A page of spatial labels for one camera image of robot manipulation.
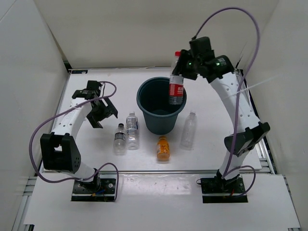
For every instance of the clear unlabelled plastic bottle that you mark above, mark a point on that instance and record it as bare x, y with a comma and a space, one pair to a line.
188, 133

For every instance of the tall white label water bottle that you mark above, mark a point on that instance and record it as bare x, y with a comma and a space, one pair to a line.
132, 131

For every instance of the dark green plastic bin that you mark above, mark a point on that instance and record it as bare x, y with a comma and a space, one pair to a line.
153, 100

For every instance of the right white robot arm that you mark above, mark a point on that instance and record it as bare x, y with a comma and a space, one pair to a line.
248, 129

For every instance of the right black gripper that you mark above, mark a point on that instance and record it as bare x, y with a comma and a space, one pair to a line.
186, 56

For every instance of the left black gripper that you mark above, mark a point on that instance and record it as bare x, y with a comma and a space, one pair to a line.
94, 120

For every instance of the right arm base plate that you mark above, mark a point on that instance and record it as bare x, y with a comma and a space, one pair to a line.
216, 190

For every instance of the red label water bottle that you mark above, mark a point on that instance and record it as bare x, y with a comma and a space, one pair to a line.
176, 88

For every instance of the small black cap bottle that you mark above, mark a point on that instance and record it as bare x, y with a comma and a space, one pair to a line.
119, 144

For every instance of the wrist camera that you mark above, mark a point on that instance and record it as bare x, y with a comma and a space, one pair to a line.
200, 45
92, 85

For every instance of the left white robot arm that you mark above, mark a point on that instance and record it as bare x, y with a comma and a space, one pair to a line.
59, 150

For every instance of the orange juice bottle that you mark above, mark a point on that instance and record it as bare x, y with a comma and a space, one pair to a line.
163, 150

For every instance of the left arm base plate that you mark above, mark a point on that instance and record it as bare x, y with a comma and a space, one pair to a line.
104, 191

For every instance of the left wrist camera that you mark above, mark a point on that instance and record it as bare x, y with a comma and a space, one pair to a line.
92, 85

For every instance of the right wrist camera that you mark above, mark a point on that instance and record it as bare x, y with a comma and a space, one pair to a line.
200, 45

